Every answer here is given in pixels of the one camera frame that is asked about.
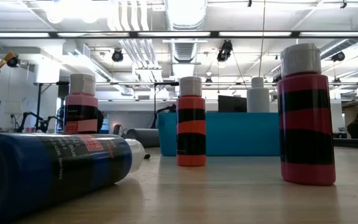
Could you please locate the large white paint bottle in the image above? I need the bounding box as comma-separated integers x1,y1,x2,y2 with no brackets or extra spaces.
246,76,271,113

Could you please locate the magenta paint bottle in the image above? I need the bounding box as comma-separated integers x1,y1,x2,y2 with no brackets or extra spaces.
277,42,337,187

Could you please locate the orange paint bottle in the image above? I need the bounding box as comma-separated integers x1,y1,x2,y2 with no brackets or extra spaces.
175,76,207,167

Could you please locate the pink paint bottle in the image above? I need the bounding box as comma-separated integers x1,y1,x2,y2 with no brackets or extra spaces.
63,73,99,135

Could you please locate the blue paint bottle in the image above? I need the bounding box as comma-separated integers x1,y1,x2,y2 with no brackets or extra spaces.
0,132,146,224

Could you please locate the grey cylinder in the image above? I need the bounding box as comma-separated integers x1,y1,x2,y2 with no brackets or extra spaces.
126,128,160,148

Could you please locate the black monitor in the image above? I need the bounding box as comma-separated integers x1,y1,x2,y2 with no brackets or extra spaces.
218,95,247,113

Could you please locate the teal plastic bin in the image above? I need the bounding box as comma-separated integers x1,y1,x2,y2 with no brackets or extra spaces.
157,111,281,157

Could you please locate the black ceiling spotlight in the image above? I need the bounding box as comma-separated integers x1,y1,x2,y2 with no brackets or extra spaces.
216,39,234,62
6,54,21,68
111,48,124,63
331,51,346,62

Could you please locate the black bar with light strips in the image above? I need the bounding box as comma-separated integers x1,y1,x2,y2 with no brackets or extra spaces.
0,30,358,39

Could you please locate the dark desk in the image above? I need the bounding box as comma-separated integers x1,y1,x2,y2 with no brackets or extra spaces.
333,138,358,149

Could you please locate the white ceiling air duct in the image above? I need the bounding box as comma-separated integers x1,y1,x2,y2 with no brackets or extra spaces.
165,0,209,78

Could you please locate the thin hanging cable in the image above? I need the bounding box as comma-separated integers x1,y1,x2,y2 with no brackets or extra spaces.
252,0,266,78

